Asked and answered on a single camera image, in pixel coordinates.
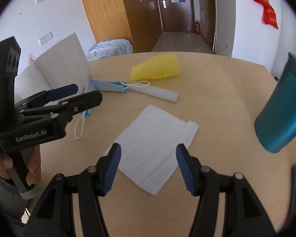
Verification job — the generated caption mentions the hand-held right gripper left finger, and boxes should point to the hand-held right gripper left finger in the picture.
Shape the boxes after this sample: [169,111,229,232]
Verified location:
[23,143,122,237]

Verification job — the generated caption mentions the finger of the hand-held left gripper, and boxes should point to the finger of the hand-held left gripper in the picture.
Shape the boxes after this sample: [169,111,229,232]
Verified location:
[19,90,103,124]
[15,84,79,113]

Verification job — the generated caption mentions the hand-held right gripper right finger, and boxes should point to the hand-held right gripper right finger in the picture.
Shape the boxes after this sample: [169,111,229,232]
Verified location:
[176,143,278,237]

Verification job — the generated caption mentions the blue face mask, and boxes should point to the blue face mask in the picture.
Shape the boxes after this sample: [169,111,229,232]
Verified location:
[75,77,151,140]

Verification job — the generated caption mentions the white foam box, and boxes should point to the white foam box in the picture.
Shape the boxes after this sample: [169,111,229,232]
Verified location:
[14,32,90,102]

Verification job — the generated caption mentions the white paper tissue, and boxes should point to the white paper tissue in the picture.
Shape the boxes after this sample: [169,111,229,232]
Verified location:
[104,105,199,196]

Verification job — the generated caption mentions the yellow foam fruit net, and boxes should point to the yellow foam fruit net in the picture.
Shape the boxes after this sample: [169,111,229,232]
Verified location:
[130,53,181,81]

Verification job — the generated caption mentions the person's left forearm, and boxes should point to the person's left forearm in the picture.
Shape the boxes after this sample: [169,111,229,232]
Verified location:
[0,169,30,228]

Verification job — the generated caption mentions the person's left hand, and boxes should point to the person's left hand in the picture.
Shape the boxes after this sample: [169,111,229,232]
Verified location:
[0,146,41,186]

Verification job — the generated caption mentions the light blue bedding bundle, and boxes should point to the light blue bedding bundle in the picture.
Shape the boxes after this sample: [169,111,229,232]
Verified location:
[86,39,134,61]

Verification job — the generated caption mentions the white foam strip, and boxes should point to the white foam strip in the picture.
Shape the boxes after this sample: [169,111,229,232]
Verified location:
[131,85,180,103]

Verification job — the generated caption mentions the wooden wardrobe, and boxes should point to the wooden wardrobe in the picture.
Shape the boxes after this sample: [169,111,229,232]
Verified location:
[76,0,163,53]

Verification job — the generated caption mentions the teal metal canister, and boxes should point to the teal metal canister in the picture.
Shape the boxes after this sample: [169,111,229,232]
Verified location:
[255,52,296,153]

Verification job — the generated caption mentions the dark brown entrance door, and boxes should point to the dark brown entrance door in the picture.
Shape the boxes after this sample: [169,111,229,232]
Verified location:
[154,0,195,33]

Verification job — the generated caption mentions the wooden side door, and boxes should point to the wooden side door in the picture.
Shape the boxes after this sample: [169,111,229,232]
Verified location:
[205,0,216,53]

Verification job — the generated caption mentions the double wall switch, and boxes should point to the double wall switch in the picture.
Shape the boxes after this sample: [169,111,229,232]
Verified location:
[38,32,53,45]

